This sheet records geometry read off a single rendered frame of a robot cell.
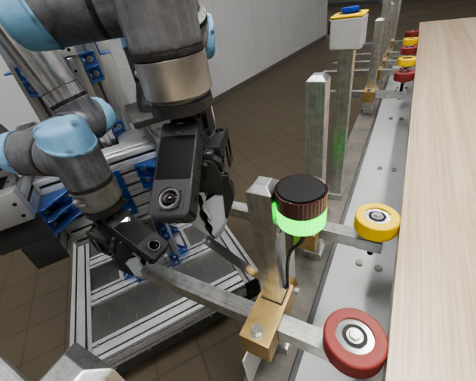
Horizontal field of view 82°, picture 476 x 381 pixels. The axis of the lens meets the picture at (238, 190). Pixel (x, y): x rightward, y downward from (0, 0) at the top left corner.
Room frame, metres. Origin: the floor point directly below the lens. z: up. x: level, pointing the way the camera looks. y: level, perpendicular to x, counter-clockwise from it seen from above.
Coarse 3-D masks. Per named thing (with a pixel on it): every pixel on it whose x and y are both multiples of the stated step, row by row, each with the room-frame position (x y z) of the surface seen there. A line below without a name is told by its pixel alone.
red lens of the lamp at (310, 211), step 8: (288, 176) 0.28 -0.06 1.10; (280, 200) 0.23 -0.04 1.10; (320, 200) 0.22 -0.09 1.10; (280, 208) 0.24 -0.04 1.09; (288, 208) 0.23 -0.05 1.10; (296, 208) 0.22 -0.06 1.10; (304, 208) 0.22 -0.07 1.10; (312, 208) 0.22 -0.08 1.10; (320, 208) 0.22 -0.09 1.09; (288, 216) 0.23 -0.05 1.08; (296, 216) 0.22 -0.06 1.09; (304, 216) 0.22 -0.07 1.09; (312, 216) 0.22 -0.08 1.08
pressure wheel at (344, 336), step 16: (336, 320) 0.19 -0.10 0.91; (352, 320) 0.19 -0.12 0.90; (368, 320) 0.18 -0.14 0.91; (336, 336) 0.17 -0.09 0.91; (352, 336) 0.16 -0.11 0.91; (368, 336) 0.16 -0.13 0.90; (384, 336) 0.16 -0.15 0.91; (336, 352) 0.15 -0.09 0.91; (352, 352) 0.15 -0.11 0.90; (368, 352) 0.14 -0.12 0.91; (384, 352) 0.14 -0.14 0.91; (336, 368) 0.14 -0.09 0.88; (352, 368) 0.13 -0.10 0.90; (368, 368) 0.13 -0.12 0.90
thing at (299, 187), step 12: (288, 180) 0.27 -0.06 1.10; (300, 180) 0.26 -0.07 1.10; (312, 180) 0.26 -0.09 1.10; (288, 192) 0.24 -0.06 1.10; (300, 192) 0.24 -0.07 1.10; (312, 192) 0.24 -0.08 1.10; (324, 192) 0.23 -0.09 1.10; (276, 228) 0.25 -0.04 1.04; (300, 240) 0.25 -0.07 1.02; (288, 252) 0.26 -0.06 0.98; (288, 264) 0.26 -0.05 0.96; (288, 276) 0.26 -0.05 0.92
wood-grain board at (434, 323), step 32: (448, 32) 1.83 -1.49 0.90; (416, 64) 1.29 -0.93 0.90; (448, 64) 1.21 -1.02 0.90; (416, 96) 0.92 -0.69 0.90; (448, 96) 0.87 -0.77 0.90; (416, 128) 0.70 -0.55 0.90; (448, 128) 0.66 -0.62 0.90; (416, 160) 0.54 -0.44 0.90; (448, 160) 0.51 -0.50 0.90; (416, 192) 0.43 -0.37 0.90; (448, 192) 0.41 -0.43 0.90; (416, 224) 0.34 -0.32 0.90; (448, 224) 0.33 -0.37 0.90; (416, 256) 0.27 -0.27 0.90; (448, 256) 0.26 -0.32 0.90; (416, 288) 0.22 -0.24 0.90; (448, 288) 0.21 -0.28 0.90; (416, 320) 0.18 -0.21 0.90; (448, 320) 0.17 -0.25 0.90; (416, 352) 0.14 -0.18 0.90; (448, 352) 0.13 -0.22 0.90
